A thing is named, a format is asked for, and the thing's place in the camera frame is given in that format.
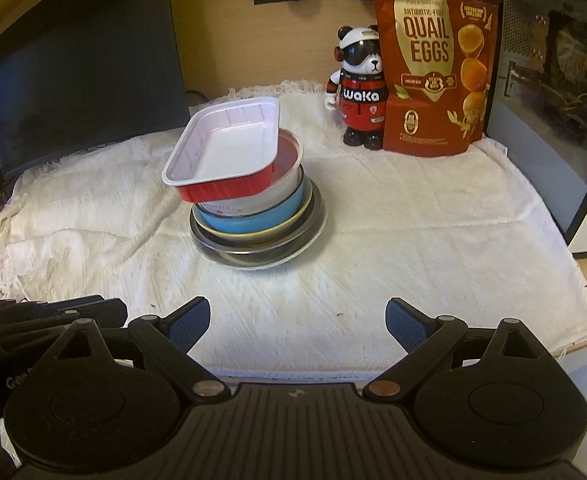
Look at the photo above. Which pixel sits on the stainless steel bowl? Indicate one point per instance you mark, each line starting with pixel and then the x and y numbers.
pixel 253 252

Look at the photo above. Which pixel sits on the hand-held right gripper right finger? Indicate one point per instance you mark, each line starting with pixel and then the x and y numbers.
pixel 403 325

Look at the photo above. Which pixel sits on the white floral plate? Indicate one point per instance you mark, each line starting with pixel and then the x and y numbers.
pixel 318 240

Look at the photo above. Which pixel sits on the black monitor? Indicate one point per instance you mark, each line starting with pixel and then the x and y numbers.
pixel 83 85

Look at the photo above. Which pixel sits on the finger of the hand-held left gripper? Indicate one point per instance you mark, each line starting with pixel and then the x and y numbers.
pixel 33 320

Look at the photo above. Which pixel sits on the blue enamel bowl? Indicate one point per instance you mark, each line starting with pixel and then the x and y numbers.
pixel 253 220

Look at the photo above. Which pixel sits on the white printed paper bowl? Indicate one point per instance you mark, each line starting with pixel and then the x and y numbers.
pixel 283 180

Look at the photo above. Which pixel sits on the red rectangular foil tray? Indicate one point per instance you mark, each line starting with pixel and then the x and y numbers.
pixel 223 150

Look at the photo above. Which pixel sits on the white tablecloth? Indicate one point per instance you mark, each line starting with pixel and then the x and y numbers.
pixel 373 235

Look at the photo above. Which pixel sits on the white glass-sided computer case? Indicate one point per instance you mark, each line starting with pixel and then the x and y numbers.
pixel 558 110

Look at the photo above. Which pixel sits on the panda figurine in red suit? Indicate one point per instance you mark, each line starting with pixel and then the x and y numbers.
pixel 358 105

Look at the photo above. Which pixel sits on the red snack bag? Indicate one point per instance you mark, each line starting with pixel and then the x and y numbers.
pixel 428 60

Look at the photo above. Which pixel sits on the white yellow-rimmed bowl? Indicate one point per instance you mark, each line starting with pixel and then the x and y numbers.
pixel 273 234

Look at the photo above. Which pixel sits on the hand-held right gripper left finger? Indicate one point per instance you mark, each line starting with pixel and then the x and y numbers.
pixel 193 321

